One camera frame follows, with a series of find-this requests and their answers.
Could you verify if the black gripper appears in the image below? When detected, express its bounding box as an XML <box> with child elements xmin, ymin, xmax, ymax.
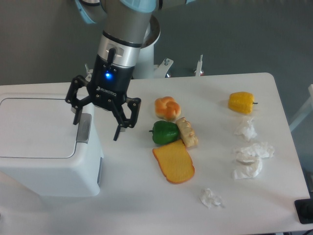
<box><xmin>65</xmin><ymin>56</ymin><xmax>141</xmax><ymax>141</ymax></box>

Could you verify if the white trash can lid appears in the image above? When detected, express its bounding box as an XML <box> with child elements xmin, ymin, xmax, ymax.
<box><xmin>0</xmin><ymin>98</ymin><xmax>78</xmax><ymax>158</ymax></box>

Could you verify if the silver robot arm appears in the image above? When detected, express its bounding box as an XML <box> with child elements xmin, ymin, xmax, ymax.
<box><xmin>65</xmin><ymin>0</ymin><xmax>189</xmax><ymax>141</ymax></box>

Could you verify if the white trash can body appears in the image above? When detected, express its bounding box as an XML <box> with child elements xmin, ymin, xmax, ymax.
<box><xmin>0</xmin><ymin>84</ymin><xmax>103</xmax><ymax>197</ymax></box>

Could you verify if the knotted bread roll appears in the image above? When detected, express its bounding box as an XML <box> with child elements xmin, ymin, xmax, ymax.
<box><xmin>155</xmin><ymin>96</ymin><xmax>181</xmax><ymax>121</ymax></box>

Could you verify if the green bell pepper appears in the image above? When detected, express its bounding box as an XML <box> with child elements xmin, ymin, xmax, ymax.
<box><xmin>149</xmin><ymin>120</ymin><xmax>179</xmax><ymax>145</ymax></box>

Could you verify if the beige pastry piece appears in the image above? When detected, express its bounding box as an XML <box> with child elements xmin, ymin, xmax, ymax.
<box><xmin>176</xmin><ymin>117</ymin><xmax>199</xmax><ymax>147</ymax></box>

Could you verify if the orange toast slice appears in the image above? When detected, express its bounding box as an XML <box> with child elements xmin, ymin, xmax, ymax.
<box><xmin>152</xmin><ymin>140</ymin><xmax>195</xmax><ymax>184</ymax></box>

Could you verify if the yellow bell pepper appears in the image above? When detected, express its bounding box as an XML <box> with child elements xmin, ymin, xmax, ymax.
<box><xmin>228</xmin><ymin>92</ymin><xmax>257</xmax><ymax>115</ymax></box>

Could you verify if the small crumpled white tissue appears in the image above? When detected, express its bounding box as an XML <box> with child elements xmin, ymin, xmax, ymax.
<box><xmin>199</xmin><ymin>188</ymin><xmax>224</xmax><ymax>209</ymax></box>

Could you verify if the crumpled white tissue top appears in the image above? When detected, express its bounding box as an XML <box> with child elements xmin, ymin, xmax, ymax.
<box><xmin>234</xmin><ymin>117</ymin><xmax>257</xmax><ymax>141</ymax></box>

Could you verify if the crumpled white tissue lower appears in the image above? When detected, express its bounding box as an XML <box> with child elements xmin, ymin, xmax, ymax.
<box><xmin>232</xmin><ymin>158</ymin><xmax>263</xmax><ymax>180</ymax></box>

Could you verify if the crumpled white tissue middle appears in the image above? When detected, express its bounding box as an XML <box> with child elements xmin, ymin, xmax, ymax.
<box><xmin>234</xmin><ymin>142</ymin><xmax>275</xmax><ymax>164</ymax></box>

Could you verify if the black device at edge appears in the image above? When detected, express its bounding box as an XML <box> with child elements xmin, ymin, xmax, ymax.
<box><xmin>294</xmin><ymin>199</ymin><xmax>313</xmax><ymax>224</ymax></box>

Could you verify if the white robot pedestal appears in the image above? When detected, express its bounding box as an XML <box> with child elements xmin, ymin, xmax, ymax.
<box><xmin>84</xmin><ymin>15</ymin><xmax>205</xmax><ymax>80</ymax></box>

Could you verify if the white frame at right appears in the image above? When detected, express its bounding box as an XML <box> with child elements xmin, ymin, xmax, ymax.
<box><xmin>289</xmin><ymin>84</ymin><xmax>313</xmax><ymax>132</ymax></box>

